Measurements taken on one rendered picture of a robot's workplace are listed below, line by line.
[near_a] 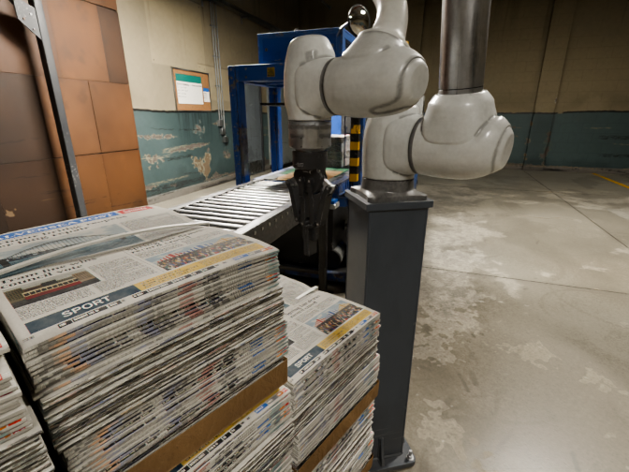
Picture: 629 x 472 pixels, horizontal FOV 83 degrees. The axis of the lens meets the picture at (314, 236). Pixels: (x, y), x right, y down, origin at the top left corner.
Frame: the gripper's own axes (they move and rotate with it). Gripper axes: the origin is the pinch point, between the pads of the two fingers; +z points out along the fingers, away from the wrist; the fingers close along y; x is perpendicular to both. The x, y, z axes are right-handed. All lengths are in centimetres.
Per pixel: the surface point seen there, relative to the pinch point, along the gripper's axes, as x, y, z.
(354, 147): 134, -75, -8
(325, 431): -18.0, 18.4, 29.6
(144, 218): -32.2, -10.4, -10.3
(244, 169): 112, -155, 10
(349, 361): -10.2, 18.3, 18.4
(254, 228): 32, -57, 17
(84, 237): -42.2, -8.5, -10.0
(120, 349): -49, 16, -6
